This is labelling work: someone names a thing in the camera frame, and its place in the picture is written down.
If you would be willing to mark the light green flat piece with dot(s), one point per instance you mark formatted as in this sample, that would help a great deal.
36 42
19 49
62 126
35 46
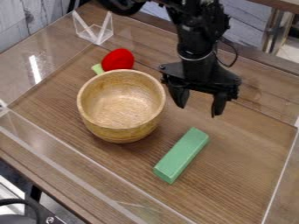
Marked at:
98 69

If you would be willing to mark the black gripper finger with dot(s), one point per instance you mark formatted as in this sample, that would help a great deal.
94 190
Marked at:
219 103
180 95

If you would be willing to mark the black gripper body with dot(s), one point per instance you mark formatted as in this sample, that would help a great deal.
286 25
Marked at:
202 75

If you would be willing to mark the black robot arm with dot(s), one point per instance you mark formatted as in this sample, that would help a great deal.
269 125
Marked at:
200 22

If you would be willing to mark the metal table leg background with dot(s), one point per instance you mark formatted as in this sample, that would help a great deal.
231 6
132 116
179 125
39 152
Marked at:
277 30

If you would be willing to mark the green stick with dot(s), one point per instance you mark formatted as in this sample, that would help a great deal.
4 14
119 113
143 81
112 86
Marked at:
179 156

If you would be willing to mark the red plush ball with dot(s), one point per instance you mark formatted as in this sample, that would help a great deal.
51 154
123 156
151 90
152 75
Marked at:
119 59

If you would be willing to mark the clear acrylic tray wall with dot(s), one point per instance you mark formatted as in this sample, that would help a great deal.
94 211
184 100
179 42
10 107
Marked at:
99 196

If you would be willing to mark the black table frame leg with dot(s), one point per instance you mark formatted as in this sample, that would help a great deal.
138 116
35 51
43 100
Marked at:
47 208

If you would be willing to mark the clear acrylic stand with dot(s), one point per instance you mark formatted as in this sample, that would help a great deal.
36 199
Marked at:
94 33

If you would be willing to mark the brown wooden bowl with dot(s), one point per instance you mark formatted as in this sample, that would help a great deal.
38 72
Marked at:
120 105

